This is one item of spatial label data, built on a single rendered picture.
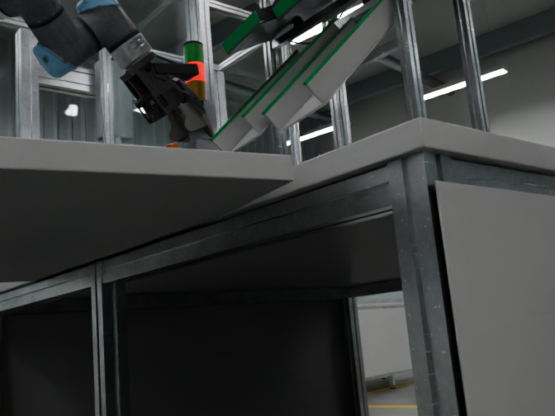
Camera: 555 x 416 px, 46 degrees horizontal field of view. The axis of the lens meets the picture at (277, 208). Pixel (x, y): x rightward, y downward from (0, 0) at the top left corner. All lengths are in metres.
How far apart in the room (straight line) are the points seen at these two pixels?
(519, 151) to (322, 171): 0.22
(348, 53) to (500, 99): 11.73
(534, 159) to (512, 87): 11.89
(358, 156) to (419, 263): 0.13
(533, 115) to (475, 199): 11.75
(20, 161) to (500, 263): 0.46
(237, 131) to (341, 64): 0.28
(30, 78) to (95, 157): 1.87
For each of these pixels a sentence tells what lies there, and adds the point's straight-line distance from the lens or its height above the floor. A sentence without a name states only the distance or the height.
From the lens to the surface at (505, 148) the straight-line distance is 0.73.
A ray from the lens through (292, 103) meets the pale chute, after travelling 1.07.
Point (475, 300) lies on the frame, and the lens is 0.64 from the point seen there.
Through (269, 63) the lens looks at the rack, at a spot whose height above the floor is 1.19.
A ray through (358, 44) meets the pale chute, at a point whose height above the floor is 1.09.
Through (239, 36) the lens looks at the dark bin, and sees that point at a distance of 1.19.
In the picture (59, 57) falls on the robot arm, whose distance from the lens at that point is 1.32.
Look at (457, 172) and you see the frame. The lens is 0.67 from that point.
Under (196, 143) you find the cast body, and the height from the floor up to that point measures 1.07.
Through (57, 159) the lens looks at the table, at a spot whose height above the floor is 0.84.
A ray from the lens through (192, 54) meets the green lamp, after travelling 1.68.
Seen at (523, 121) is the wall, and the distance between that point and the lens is 12.45.
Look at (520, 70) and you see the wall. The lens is 12.70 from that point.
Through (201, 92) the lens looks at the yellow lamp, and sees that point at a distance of 1.64.
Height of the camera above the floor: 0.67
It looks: 11 degrees up
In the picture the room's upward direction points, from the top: 5 degrees counter-clockwise
